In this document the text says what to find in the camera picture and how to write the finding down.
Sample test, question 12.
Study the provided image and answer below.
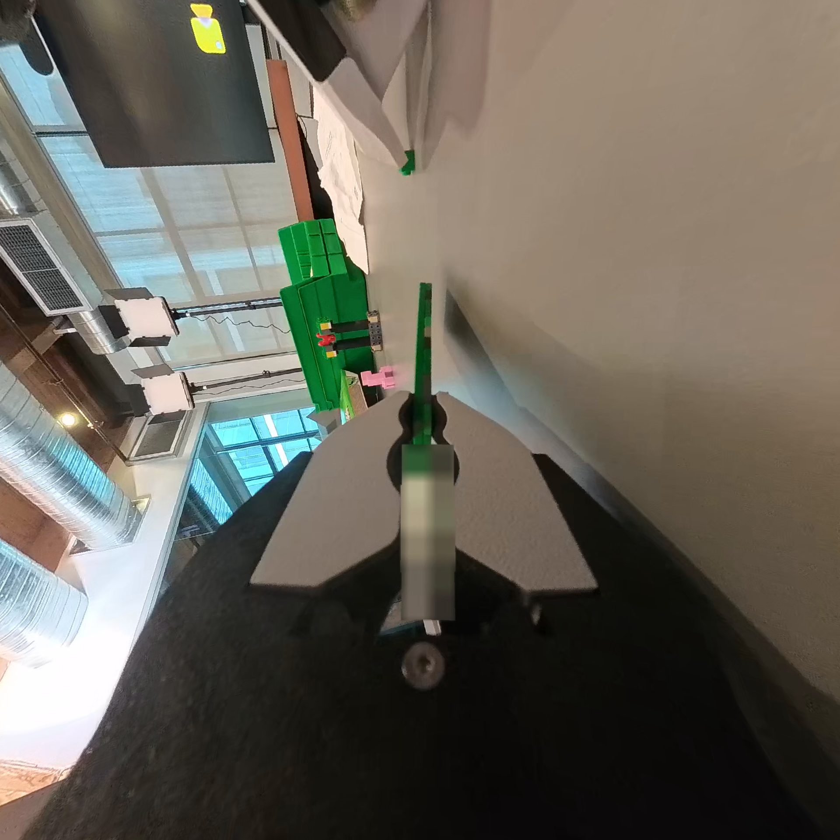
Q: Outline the small green brick box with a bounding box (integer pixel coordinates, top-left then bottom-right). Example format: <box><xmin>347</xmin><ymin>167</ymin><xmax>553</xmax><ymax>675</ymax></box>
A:
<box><xmin>279</xmin><ymin>220</ymin><xmax>350</xmax><ymax>280</ymax></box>

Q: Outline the glass window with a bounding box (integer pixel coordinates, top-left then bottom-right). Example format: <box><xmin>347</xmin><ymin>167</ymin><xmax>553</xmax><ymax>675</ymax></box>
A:
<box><xmin>209</xmin><ymin>407</ymin><xmax>324</xmax><ymax>501</ymax></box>

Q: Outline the air vent grille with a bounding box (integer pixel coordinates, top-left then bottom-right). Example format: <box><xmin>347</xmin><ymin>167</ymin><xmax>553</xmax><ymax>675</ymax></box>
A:
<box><xmin>0</xmin><ymin>220</ymin><xmax>91</xmax><ymax>317</ymax></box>
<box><xmin>128</xmin><ymin>413</ymin><xmax>191</xmax><ymax>464</ymax></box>

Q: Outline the silver ventilation duct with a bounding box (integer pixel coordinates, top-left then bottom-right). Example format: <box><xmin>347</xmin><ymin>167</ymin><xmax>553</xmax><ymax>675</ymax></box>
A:
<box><xmin>0</xmin><ymin>364</ymin><xmax>143</xmax><ymax>550</ymax></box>
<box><xmin>0</xmin><ymin>538</ymin><xmax>89</xmax><ymax>668</ymax></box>

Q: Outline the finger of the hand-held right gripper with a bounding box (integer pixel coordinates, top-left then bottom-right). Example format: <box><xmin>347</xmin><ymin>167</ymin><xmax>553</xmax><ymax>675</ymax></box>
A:
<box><xmin>413</xmin><ymin>0</ymin><xmax>492</xmax><ymax>170</ymax></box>
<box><xmin>318</xmin><ymin>56</ymin><xmax>414</xmax><ymax>168</ymax></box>

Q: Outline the large green brick box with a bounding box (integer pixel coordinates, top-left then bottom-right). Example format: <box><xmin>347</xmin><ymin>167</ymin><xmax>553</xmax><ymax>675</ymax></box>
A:
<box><xmin>281</xmin><ymin>272</ymin><xmax>368</xmax><ymax>409</ymax></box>

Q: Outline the black cable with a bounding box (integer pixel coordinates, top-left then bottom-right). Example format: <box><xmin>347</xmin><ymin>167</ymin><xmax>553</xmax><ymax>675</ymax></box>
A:
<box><xmin>190</xmin><ymin>312</ymin><xmax>294</xmax><ymax>334</ymax></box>

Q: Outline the green studded brick plate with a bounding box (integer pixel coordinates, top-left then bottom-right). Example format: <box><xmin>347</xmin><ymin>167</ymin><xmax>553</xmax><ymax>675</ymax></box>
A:
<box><xmin>412</xmin><ymin>282</ymin><xmax>438</xmax><ymax>454</ymax></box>

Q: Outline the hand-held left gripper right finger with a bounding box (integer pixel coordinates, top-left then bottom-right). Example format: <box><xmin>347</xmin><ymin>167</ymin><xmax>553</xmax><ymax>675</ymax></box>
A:
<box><xmin>433</xmin><ymin>392</ymin><xmax>599</xmax><ymax>601</ymax></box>

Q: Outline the dark wall screen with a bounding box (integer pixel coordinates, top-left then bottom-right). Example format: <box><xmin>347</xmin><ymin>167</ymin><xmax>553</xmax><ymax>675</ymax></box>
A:
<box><xmin>33</xmin><ymin>0</ymin><xmax>277</xmax><ymax>169</ymax></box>

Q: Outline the white softbox light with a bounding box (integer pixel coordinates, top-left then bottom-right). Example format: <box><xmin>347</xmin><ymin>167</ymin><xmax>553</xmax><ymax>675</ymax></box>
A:
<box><xmin>98</xmin><ymin>287</ymin><xmax>179</xmax><ymax>355</ymax></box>
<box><xmin>131</xmin><ymin>371</ymin><xmax>196</xmax><ymax>418</ymax></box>

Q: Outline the brown wooden board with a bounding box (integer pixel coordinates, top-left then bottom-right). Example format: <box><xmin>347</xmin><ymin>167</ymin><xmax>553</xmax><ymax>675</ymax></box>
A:
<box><xmin>266</xmin><ymin>59</ymin><xmax>317</xmax><ymax>221</ymax></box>

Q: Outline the black light stand pole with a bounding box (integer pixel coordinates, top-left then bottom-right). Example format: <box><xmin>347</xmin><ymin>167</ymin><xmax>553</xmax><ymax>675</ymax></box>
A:
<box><xmin>172</xmin><ymin>298</ymin><xmax>284</xmax><ymax>320</ymax></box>
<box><xmin>190</xmin><ymin>369</ymin><xmax>307</xmax><ymax>389</ymax></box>

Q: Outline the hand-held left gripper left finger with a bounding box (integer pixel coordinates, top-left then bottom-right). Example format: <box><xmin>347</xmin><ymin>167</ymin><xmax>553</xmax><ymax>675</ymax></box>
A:
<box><xmin>249</xmin><ymin>394</ymin><xmax>421</xmax><ymax>589</ymax></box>

